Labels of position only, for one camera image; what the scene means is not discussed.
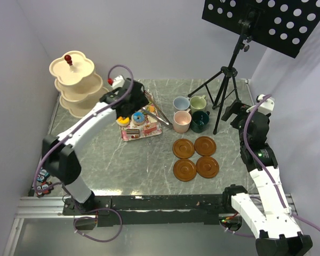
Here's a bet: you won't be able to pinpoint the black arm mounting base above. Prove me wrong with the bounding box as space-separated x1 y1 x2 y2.
62 194 236 227

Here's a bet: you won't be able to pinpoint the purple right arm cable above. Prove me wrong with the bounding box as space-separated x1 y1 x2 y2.
223 94 320 256

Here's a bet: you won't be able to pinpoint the metal serving tongs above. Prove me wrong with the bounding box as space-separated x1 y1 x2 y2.
141 90 173 129

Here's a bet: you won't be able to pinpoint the chocolate layer toy cake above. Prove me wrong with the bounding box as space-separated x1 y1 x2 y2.
126 129 140 136

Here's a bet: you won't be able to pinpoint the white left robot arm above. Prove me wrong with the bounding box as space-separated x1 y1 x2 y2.
42 78 148 214

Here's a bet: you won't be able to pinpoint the blue frosted toy donut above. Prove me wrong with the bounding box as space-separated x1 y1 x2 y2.
131 111 146 126

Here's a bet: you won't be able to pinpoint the pink mug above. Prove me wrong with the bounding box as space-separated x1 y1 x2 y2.
173 109 192 133

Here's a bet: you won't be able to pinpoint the cream three-tier dessert stand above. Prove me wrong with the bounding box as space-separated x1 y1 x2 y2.
49 51 111 118

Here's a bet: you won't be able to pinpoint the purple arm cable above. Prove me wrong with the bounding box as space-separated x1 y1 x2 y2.
33 63 135 243
223 94 320 256

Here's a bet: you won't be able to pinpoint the light green mug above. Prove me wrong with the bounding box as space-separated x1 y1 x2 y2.
190 95 207 114

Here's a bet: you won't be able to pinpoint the pink toy cake slice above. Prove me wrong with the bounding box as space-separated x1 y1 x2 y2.
142 123 157 135

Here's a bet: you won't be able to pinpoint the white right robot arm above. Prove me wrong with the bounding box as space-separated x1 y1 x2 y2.
222 94 313 255

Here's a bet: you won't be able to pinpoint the dark green mug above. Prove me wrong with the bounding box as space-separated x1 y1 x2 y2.
190 110 210 133

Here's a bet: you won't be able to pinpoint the black perforated calibration board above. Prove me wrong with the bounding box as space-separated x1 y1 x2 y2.
202 1 320 58

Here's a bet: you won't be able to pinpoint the yellow toy tart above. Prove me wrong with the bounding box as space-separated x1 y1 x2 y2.
116 116 130 127

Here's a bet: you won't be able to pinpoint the light blue mug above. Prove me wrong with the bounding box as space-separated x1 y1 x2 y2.
173 96 190 113

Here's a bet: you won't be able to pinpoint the floral serving tray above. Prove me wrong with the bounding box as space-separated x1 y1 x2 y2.
119 91 163 141

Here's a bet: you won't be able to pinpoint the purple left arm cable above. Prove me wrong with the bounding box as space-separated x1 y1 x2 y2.
33 63 135 243

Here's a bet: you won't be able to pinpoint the aluminium frame rail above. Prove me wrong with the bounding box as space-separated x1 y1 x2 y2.
3 197 66 255

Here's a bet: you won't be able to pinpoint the brown wooden coaster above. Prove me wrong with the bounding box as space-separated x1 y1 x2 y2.
173 159 197 182
172 139 195 159
196 156 219 179
194 136 217 156

